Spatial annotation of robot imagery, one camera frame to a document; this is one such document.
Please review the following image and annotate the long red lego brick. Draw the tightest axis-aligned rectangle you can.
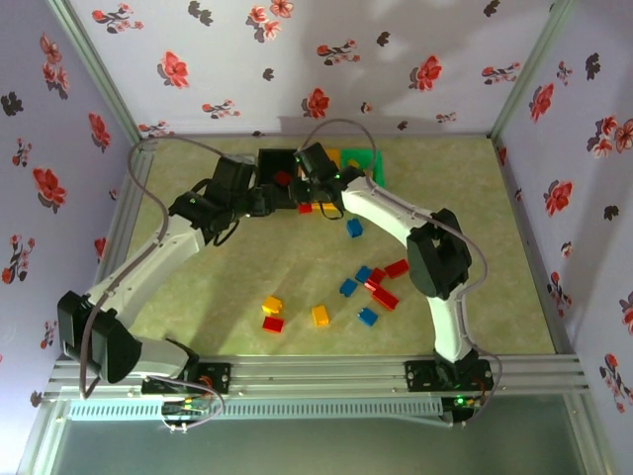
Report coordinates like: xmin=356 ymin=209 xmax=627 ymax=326
xmin=370 ymin=285 xmax=401 ymax=312

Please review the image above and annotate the yellow plastic bin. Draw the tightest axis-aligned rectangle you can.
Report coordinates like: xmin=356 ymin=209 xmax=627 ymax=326
xmin=296 ymin=146 xmax=343 ymax=210

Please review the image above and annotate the green plastic bin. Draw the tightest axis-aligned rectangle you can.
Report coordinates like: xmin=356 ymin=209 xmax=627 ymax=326
xmin=339 ymin=146 xmax=388 ymax=189

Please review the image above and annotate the black plastic bin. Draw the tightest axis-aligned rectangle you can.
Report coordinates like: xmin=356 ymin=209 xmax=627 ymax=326
xmin=256 ymin=146 xmax=299 ymax=210

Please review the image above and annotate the green circuit board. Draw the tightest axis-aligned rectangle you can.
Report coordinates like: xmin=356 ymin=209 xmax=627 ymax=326
xmin=161 ymin=399 xmax=212 ymax=418

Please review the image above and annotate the right arm gray cable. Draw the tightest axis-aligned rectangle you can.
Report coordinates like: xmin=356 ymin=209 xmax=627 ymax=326
xmin=304 ymin=117 xmax=505 ymax=427

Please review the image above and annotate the arm gray cable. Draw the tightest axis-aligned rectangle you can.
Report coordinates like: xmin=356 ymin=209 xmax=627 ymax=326
xmin=304 ymin=117 xmax=505 ymax=427
xmin=78 ymin=136 xmax=228 ymax=401

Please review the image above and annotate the aluminium side rail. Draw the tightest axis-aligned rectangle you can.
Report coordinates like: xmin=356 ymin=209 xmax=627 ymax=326
xmin=93 ymin=138 xmax=158 ymax=288
xmin=492 ymin=136 xmax=583 ymax=357

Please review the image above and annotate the left arm gray cable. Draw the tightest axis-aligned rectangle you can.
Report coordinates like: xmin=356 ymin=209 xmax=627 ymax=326
xmin=78 ymin=136 xmax=228 ymax=401

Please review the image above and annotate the aluminium frame post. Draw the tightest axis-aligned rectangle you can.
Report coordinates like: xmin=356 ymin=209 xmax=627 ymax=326
xmin=487 ymin=0 xmax=579 ymax=140
xmin=46 ymin=0 xmax=144 ymax=144

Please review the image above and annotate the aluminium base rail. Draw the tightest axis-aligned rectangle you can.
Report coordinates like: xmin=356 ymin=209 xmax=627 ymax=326
xmin=42 ymin=353 xmax=592 ymax=400

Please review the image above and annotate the slotted cable duct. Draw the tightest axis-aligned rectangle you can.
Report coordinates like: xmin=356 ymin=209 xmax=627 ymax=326
xmin=66 ymin=398 xmax=444 ymax=422

